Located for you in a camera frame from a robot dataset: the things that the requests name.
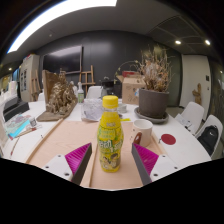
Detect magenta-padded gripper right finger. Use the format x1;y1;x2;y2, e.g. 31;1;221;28
131;143;181;186

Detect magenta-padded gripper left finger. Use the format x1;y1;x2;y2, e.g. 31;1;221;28
42;142;93;186

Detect yellow drink bottle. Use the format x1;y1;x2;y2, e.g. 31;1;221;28
96;95;125;174

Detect light plywood board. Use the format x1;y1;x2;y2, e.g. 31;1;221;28
25;118;167;189

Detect flat round red coaster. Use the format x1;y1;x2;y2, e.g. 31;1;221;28
160;133;177;146

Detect grey plant saucer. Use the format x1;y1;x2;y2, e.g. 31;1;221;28
133;106;170;125

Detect papers on chair seat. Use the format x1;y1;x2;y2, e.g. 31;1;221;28
174;113;194;129

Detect dried plant in grey pot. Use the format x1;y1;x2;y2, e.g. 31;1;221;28
136;46;174;119

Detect white spray bottle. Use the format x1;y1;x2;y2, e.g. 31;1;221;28
77;82;85;104

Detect black backpack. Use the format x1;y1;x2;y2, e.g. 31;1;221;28
197;124;220;156

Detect white plastic chair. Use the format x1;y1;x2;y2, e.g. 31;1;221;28
194;114;224;158
179;101;205;134
85;85;104;100

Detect brown cardboard box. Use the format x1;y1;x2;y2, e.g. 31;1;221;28
115;74;147;106

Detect wooden easel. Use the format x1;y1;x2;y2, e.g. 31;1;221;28
78;64;96;98

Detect black flat case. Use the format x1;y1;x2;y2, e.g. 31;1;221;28
2;96;30;123

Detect wooden figure statue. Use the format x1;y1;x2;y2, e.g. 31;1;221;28
192;82;203;106

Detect white cabinet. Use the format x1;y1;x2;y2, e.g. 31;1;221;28
19;54;41;103

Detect long ceiling light panel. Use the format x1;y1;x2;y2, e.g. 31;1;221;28
6;0;118;54

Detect white mug with brown handle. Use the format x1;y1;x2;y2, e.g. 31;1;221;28
130;118;154;148

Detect black wall screen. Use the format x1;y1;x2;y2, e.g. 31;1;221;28
42;45;83;75

